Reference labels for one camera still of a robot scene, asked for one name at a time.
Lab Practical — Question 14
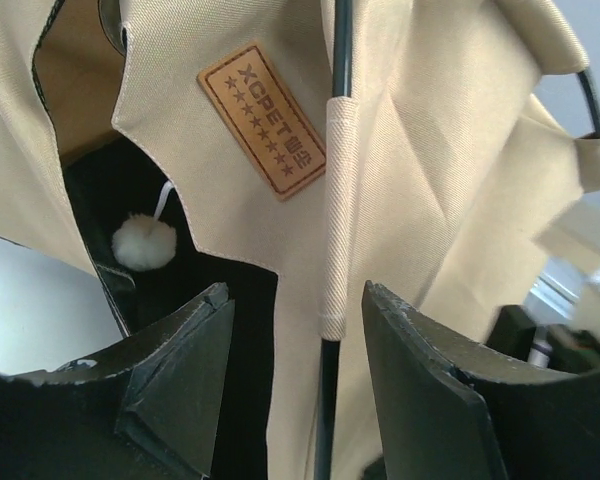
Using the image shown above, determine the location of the beige pet tent fabric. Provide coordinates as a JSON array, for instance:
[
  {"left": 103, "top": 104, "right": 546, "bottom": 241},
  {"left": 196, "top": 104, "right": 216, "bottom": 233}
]
[{"left": 0, "top": 1, "right": 600, "bottom": 479}]

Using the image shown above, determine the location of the white pompom toy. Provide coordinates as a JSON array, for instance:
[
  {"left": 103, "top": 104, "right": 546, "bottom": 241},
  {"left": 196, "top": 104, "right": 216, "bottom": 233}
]
[{"left": 111, "top": 181, "right": 177, "bottom": 272}]

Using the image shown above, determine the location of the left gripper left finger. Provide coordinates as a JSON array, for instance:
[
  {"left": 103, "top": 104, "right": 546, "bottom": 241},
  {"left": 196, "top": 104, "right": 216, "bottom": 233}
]
[{"left": 0, "top": 283, "right": 235, "bottom": 479}]

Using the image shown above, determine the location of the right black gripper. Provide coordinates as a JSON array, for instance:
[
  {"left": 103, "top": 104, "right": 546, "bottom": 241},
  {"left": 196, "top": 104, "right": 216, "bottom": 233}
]
[{"left": 485, "top": 305, "right": 600, "bottom": 373}]

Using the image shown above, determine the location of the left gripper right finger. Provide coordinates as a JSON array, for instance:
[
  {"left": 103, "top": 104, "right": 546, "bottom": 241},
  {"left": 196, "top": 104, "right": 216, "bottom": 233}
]
[{"left": 362, "top": 282, "right": 600, "bottom": 479}]

